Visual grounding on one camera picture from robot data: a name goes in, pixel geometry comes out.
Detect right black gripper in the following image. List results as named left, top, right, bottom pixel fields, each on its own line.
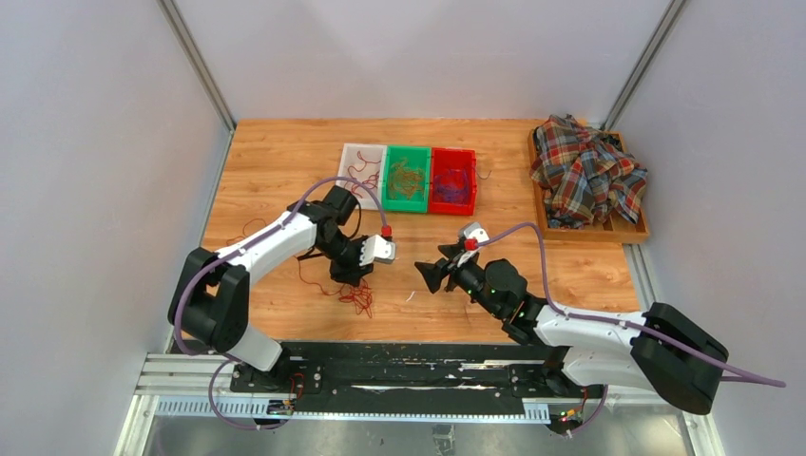
left=415, top=244, right=504, bottom=318

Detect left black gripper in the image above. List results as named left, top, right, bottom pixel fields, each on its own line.
left=317, top=233, right=375, bottom=287

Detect purple wire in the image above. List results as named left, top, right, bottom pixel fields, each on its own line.
left=431, top=161, right=493, bottom=206

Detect brown orange wire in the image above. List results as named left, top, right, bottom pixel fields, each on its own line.
left=385, top=157, right=430, bottom=202

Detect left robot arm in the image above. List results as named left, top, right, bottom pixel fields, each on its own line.
left=167, top=185, right=396, bottom=392

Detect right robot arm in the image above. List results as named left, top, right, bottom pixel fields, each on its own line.
left=414, top=245, right=729, bottom=415

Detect red plastic bin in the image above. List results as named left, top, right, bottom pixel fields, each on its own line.
left=428, top=147, right=477, bottom=216

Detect green plastic bin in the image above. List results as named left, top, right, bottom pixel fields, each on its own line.
left=380, top=145, right=432, bottom=214

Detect white plastic bin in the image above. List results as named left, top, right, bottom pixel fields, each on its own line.
left=337, top=143, right=388, bottom=210

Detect plaid cloth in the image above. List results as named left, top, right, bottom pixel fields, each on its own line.
left=529, top=113, right=648, bottom=225

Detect wooden tray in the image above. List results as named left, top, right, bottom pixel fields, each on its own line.
left=528, top=129, right=650, bottom=245

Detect tangled red and purple cables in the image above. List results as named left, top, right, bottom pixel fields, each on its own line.
left=336, top=279, right=376, bottom=320

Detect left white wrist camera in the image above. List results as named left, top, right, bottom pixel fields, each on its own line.
left=359, top=235, right=396, bottom=266

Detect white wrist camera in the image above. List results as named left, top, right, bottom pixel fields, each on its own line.
left=359, top=235, right=396, bottom=266
left=455, top=221, right=489, bottom=266

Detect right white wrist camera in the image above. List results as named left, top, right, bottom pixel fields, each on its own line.
left=455, top=221, right=489, bottom=266

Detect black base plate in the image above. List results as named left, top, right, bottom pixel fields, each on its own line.
left=230, top=341, right=603, bottom=417

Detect aluminium frame rail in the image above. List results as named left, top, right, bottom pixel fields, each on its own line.
left=115, top=354, right=724, bottom=455

